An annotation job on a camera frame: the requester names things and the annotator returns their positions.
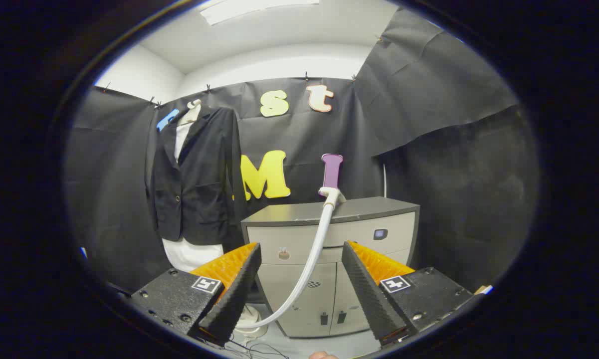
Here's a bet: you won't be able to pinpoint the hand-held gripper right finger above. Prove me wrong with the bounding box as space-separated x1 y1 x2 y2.
341 241 474 347

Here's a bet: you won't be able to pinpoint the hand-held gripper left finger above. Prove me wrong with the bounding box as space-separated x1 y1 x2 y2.
130 242 262 347

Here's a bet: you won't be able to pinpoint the white shirt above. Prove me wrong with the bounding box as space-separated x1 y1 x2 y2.
161 112 225 273

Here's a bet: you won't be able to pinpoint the white garment steamer handle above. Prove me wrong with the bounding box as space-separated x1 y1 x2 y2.
319 186 347 210

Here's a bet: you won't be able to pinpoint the black suit jacket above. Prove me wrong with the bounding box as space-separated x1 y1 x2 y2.
147 106 245 246

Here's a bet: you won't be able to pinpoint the white steamer base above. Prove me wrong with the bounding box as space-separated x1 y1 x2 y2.
232 304 270 341

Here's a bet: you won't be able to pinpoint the white clothes hanger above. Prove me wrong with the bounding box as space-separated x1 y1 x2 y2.
186 99 203 125

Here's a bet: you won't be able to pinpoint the grey cabinet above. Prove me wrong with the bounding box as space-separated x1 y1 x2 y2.
240 196 420 339

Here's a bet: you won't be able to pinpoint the black backdrop cloth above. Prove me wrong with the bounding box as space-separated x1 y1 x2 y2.
62 7 539 300

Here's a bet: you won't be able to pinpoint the row of black cloth clips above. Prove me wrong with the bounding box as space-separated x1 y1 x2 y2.
102 34 383 108

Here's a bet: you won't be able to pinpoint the ceiling light panel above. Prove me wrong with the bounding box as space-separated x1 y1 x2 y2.
200 0 321 25

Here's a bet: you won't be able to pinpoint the thin black floor cables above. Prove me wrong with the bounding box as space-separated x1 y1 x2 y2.
222 338 291 359

